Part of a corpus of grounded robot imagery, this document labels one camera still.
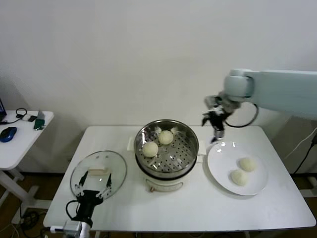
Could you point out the grey metal stand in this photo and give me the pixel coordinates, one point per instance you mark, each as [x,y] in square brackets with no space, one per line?
[40,115]

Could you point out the blue computer mouse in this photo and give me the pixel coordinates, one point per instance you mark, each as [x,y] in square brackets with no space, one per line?
[7,134]

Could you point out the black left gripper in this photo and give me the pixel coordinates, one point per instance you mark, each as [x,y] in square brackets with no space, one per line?
[87,204]

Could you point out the stainless steel steamer basket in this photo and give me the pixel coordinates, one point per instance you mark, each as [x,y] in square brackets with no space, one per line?
[178,148]

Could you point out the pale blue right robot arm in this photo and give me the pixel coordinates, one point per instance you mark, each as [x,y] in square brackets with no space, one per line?
[284,89]

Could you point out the large white plate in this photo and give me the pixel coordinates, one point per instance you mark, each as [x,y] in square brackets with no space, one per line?
[223,168]

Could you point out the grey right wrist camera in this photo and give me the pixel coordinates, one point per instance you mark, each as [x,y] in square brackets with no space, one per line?
[211,100]

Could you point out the white stand foot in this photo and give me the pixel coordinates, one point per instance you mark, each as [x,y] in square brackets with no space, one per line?
[309,193]

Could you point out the small white device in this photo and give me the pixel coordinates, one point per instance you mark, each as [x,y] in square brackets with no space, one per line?
[25,117]

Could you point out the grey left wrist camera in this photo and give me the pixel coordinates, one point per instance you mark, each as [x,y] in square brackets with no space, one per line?
[73,226]

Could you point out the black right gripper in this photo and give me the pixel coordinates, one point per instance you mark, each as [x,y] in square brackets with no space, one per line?
[216,120]

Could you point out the small black device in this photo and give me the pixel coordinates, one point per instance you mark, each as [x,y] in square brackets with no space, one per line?
[31,118]

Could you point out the dark laptop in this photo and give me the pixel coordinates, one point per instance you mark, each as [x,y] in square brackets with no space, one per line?
[2,109]

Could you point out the white side table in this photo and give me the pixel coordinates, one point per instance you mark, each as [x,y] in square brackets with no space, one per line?
[19,148]

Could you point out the white electric cooking pot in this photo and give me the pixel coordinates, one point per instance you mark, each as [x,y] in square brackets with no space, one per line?
[163,184]

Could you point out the green card holder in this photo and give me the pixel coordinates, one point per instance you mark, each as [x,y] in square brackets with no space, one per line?
[39,123]

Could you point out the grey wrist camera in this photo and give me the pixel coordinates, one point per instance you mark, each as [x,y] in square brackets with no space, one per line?
[73,226]
[211,100]

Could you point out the white steamed baozi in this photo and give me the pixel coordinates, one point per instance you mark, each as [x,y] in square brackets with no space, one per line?
[165,137]
[247,164]
[239,177]
[150,149]

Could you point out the round glass pot lid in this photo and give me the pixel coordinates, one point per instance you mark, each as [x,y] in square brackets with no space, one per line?
[116,171]

